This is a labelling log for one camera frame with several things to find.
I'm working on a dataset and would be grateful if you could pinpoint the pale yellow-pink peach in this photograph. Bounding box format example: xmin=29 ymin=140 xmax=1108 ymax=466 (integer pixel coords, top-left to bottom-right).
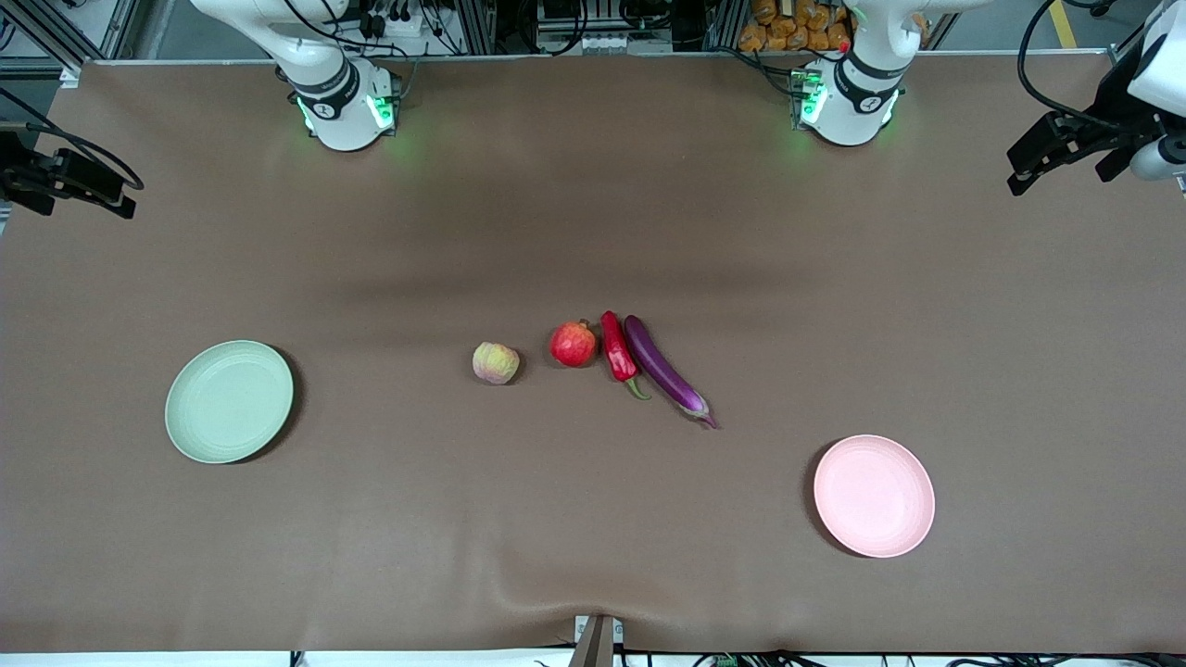
xmin=472 ymin=342 xmax=521 ymax=385

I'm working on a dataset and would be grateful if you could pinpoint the long purple eggplant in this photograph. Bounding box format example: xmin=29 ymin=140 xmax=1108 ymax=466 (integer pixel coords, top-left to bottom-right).
xmin=624 ymin=315 xmax=720 ymax=430

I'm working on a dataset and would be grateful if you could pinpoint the red chili pepper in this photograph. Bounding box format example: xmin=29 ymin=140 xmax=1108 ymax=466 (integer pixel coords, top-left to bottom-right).
xmin=600 ymin=310 xmax=652 ymax=401

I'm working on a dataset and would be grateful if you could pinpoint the light green round plate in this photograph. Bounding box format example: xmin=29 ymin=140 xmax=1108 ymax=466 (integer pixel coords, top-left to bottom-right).
xmin=165 ymin=340 xmax=295 ymax=464

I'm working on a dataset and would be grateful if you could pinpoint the bag of orange bread rolls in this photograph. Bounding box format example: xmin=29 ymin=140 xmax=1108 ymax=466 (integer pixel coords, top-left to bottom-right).
xmin=738 ymin=0 xmax=853 ymax=53

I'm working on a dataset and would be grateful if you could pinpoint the white power strip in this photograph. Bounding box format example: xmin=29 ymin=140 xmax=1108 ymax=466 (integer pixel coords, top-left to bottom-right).
xmin=361 ymin=5 xmax=420 ymax=40

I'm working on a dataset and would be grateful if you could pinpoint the pink round plate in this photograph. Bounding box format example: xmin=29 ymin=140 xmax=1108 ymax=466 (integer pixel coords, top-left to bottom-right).
xmin=814 ymin=434 xmax=936 ymax=559

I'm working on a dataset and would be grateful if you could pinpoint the dark electronics rack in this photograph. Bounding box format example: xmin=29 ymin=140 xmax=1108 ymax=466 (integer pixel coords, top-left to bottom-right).
xmin=422 ymin=0 xmax=742 ymax=57

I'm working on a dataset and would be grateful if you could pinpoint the red pomegranate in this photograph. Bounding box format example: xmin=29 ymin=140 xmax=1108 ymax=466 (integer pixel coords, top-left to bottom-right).
xmin=549 ymin=320 xmax=599 ymax=369

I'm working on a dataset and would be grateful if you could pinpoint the brown table cover mat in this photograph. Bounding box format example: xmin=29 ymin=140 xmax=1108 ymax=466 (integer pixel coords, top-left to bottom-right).
xmin=0 ymin=51 xmax=1186 ymax=654

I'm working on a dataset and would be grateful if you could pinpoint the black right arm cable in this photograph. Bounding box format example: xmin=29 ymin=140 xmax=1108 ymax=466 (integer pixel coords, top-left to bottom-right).
xmin=0 ymin=88 xmax=145 ymax=192

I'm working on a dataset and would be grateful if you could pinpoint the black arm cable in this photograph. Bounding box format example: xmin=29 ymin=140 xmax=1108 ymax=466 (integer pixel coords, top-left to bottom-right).
xmin=1016 ymin=0 xmax=1117 ymax=128
xmin=0 ymin=88 xmax=145 ymax=192

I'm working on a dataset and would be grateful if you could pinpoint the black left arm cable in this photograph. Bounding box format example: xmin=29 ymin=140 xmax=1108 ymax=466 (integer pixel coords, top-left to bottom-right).
xmin=1016 ymin=0 xmax=1117 ymax=128

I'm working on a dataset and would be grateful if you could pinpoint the aluminium frame strut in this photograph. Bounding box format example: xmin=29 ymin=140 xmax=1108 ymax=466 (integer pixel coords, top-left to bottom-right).
xmin=0 ymin=0 xmax=140 ymax=70

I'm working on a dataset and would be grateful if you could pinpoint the metal bracket at table edge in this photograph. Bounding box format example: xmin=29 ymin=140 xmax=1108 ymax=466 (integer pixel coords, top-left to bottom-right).
xmin=574 ymin=614 xmax=625 ymax=667

